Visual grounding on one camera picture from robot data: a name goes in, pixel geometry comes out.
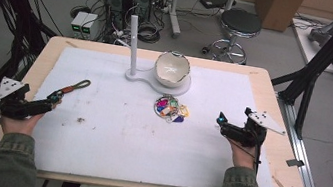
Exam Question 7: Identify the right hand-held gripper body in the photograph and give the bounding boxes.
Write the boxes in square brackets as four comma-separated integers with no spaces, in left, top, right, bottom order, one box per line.
[218,103,290,153]

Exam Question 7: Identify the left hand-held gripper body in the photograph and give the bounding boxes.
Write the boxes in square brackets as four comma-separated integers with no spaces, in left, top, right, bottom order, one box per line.
[0,75,57,128]

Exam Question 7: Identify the white stand with post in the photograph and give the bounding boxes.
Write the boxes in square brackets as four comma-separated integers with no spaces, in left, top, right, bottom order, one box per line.
[120,14,201,99]

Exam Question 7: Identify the person's left hand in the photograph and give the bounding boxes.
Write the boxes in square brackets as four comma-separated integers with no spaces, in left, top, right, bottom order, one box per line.
[0,91,63,143]

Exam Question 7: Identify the person's right hand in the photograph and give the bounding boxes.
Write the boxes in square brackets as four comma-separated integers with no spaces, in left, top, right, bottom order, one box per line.
[223,137,262,172]

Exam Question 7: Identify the black tape piece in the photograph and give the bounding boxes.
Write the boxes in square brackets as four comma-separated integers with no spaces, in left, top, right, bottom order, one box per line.
[285,156,307,170]

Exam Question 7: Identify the white eggshell-shaped bowl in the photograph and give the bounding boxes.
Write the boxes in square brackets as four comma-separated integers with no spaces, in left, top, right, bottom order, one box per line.
[151,48,194,91]

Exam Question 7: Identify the white power supply unit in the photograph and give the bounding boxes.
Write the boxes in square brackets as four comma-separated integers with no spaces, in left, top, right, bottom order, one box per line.
[79,11,100,38]
[69,10,89,36]

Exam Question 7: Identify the white foam mat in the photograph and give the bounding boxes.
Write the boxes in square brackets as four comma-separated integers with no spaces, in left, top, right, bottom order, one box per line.
[21,40,293,187]

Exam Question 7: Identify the black round stool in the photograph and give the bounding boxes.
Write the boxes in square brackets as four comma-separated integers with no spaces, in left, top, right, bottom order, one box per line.
[199,4,265,68]

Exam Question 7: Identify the black flat box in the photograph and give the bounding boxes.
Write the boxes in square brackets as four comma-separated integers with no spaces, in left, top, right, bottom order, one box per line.
[197,0,238,14]

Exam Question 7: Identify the white metal table leg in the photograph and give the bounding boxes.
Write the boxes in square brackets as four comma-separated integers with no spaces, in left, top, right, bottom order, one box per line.
[162,0,187,40]

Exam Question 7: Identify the brown wooden cabinet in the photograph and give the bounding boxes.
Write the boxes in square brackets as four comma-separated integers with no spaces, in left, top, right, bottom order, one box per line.
[251,0,307,36]

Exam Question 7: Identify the coil of black cable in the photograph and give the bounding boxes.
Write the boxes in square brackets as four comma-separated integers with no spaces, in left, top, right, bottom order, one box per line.
[134,20,164,46]

